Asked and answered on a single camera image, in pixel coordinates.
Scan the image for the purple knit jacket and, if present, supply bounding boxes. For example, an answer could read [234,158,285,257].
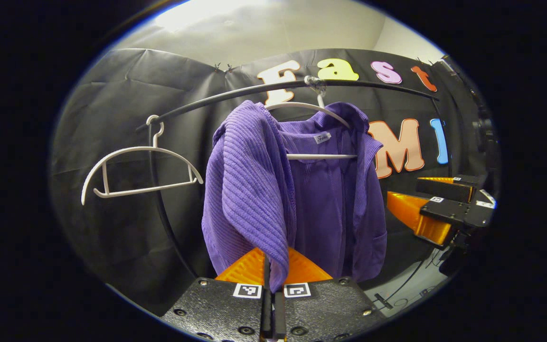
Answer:
[201,100,388,293]

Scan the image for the white cord knot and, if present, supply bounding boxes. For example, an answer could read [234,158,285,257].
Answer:
[304,75,326,93]

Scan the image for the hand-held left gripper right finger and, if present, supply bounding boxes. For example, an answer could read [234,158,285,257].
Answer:
[273,247,388,342]

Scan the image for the black backdrop cloth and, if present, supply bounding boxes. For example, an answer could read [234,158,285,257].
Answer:
[49,47,492,316]

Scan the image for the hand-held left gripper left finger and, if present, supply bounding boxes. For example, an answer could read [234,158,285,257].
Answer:
[162,247,273,342]

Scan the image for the white plastic hanger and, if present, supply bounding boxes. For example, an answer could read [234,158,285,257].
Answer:
[81,115,204,206]

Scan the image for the white hanger with cord knot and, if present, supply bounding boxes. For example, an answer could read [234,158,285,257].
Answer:
[266,90,359,161]

